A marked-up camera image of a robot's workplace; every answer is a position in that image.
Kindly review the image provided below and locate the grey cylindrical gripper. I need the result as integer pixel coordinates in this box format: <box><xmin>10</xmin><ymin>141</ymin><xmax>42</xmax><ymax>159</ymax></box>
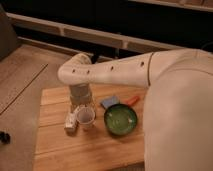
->
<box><xmin>69</xmin><ymin>84</ymin><xmax>92</xmax><ymax>106</ymax></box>

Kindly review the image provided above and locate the white ceramic cup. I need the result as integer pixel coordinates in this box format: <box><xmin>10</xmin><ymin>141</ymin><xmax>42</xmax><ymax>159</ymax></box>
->
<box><xmin>77</xmin><ymin>107</ymin><xmax>96</xmax><ymax>130</ymax></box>

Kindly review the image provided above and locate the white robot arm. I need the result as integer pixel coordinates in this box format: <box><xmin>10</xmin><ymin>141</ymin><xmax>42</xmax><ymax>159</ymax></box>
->
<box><xmin>58</xmin><ymin>49</ymin><xmax>213</xmax><ymax>171</ymax></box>

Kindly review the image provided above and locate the green ceramic bowl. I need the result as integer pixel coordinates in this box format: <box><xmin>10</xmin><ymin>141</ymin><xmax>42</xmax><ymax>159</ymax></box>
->
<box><xmin>104</xmin><ymin>104</ymin><xmax>138</xmax><ymax>136</ymax></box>

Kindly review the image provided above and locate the small white bottle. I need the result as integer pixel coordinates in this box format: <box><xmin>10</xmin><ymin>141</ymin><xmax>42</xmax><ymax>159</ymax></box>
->
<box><xmin>64</xmin><ymin>110</ymin><xmax>78</xmax><ymax>133</ymax></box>

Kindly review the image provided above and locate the blue sponge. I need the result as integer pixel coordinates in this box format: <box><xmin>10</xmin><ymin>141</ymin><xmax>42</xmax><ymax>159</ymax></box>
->
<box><xmin>100</xmin><ymin>96</ymin><xmax>119</xmax><ymax>109</ymax></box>

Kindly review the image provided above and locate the orange carrot toy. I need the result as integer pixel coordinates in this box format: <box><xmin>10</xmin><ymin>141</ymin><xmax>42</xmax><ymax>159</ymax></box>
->
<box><xmin>125</xmin><ymin>96</ymin><xmax>140</xmax><ymax>106</ymax></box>

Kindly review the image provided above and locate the wooden table board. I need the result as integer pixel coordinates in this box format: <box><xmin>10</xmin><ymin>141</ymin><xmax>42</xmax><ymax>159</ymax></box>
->
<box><xmin>33</xmin><ymin>85</ymin><xmax>146</xmax><ymax>171</ymax></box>

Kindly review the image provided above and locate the black object on floor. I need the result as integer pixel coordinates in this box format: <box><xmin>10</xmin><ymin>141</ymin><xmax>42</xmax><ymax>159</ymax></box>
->
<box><xmin>0</xmin><ymin>131</ymin><xmax>10</xmax><ymax>144</ymax></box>

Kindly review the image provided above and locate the white shelf rail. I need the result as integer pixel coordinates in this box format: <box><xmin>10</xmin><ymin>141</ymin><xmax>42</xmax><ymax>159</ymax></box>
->
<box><xmin>6</xmin><ymin>12</ymin><xmax>182</xmax><ymax>53</ymax></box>

